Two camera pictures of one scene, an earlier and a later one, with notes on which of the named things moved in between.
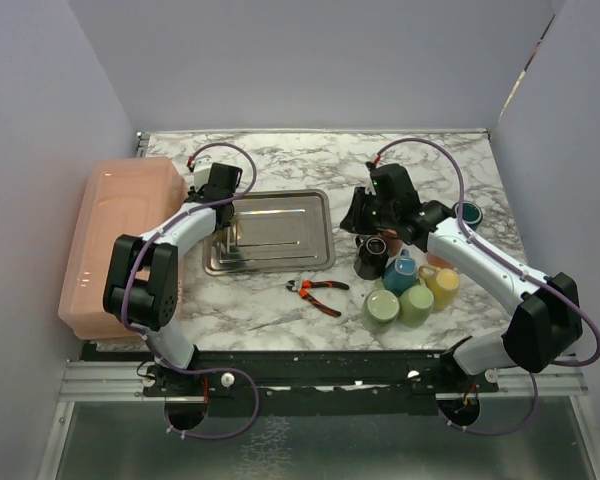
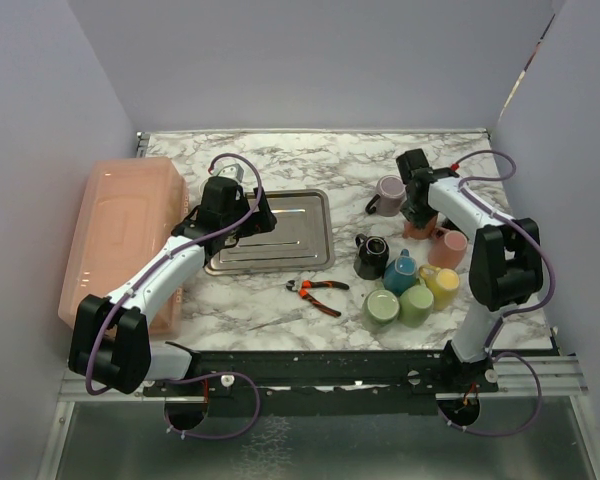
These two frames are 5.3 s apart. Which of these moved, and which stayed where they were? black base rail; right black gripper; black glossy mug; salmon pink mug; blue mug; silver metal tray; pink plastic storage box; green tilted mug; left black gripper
Moved: left black gripper; right black gripper; salmon pink mug
Stayed: blue mug; silver metal tray; pink plastic storage box; green tilted mug; black glossy mug; black base rail
